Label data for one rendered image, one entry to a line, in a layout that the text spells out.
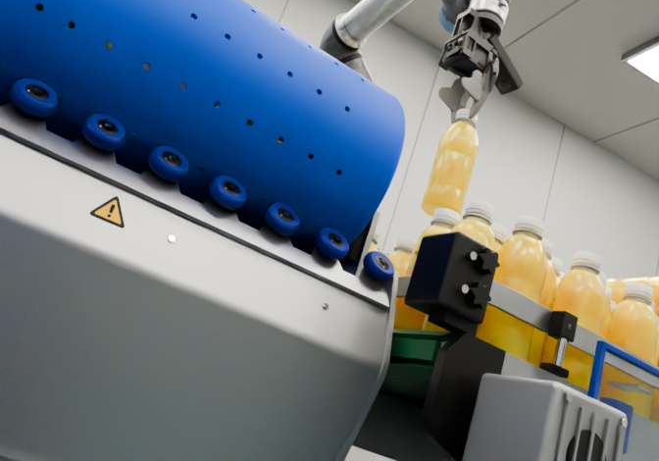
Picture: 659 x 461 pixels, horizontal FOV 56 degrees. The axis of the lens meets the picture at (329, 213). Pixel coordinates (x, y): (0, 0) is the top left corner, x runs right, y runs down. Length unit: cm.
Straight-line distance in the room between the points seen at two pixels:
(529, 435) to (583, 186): 448
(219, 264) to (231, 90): 20
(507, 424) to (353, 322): 21
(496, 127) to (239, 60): 400
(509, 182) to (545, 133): 55
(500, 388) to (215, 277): 32
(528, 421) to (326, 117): 41
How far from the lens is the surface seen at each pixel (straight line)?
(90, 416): 71
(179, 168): 71
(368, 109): 81
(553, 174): 490
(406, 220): 405
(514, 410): 67
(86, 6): 71
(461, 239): 72
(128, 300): 66
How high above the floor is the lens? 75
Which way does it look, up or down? 18 degrees up
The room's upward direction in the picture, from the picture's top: 19 degrees clockwise
